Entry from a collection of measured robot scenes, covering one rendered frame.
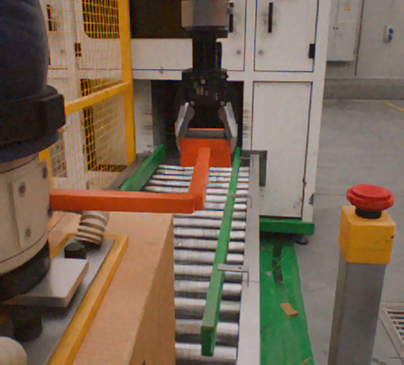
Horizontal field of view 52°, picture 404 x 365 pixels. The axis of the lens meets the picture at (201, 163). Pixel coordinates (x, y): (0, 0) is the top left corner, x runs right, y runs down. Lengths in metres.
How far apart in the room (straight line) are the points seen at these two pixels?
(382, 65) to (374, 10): 1.09
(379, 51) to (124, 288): 8.98
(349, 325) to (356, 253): 0.14
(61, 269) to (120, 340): 0.11
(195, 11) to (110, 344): 0.47
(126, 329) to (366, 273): 0.39
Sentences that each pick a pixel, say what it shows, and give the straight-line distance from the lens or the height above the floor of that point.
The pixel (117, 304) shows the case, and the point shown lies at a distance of 0.55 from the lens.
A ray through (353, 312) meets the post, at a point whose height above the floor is 0.84.
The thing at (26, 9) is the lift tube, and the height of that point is 1.29.
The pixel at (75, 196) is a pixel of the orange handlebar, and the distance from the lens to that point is 0.52.
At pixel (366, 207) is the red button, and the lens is 0.66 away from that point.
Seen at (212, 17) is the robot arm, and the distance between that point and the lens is 0.66.
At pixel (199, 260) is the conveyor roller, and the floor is 0.53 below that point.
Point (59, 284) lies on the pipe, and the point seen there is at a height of 1.00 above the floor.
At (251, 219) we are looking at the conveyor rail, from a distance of 1.61.
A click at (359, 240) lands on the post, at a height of 0.97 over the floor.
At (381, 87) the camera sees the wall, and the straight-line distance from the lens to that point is 9.32.
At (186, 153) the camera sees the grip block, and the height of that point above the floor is 1.08.
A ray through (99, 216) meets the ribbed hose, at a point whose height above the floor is 1.01.
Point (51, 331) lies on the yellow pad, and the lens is 0.50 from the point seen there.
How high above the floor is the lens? 1.27
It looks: 17 degrees down
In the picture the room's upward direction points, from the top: straight up
